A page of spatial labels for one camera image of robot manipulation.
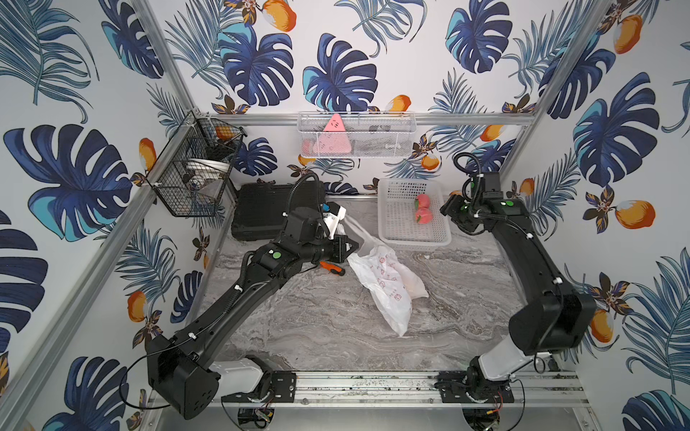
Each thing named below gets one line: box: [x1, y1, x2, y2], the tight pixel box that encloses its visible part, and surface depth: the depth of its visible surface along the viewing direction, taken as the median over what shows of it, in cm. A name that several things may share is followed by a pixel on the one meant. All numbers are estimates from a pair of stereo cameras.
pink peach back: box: [415, 193, 431, 209], surface depth 115 cm
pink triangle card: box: [312, 113, 353, 154], surface depth 92 cm
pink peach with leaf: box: [415, 208, 434, 225], surface depth 110 cm
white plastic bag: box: [345, 215, 429, 337], surface depth 77 cm
